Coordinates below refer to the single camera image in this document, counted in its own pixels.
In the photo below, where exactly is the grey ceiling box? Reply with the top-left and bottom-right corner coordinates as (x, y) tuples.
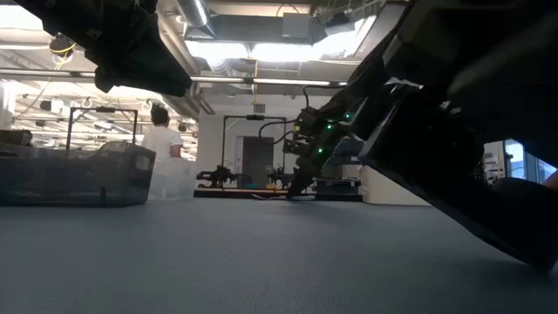
(281, 11), (313, 40)

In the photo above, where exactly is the black metal rig frame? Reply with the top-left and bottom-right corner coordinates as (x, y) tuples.
(221, 113), (289, 175)
(65, 106), (140, 152)

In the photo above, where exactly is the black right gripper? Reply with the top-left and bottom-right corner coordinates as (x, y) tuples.
(282, 98), (367, 200)

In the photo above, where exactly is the person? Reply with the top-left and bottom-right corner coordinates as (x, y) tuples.
(141, 103), (184, 163)

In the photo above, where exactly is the silver spoon light blue handle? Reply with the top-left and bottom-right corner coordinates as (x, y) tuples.
(252, 193), (316, 201)

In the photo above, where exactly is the clear plastic bin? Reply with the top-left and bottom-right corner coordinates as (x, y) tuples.
(147, 156), (197, 201)

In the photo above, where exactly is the white plastic bin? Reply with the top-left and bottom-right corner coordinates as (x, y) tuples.
(359, 164), (432, 207)

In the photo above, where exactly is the silver round air duct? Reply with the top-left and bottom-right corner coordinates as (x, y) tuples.
(174, 0), (217, 39)

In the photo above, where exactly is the black metal table frame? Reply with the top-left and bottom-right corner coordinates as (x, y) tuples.
(194, 191), (363, 202)

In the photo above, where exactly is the smoky grey plastic bin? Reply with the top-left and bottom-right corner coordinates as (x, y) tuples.
(0, 140), (157, 208)

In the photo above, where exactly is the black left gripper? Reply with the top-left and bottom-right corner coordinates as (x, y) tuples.
(65, 0), (194, 98)

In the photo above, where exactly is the yellow cable reel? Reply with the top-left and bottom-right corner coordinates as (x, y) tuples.
(47, 33), (79, 60)

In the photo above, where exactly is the grey-blue table mat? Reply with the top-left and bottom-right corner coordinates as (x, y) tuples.
(0, 198), (558, 314)

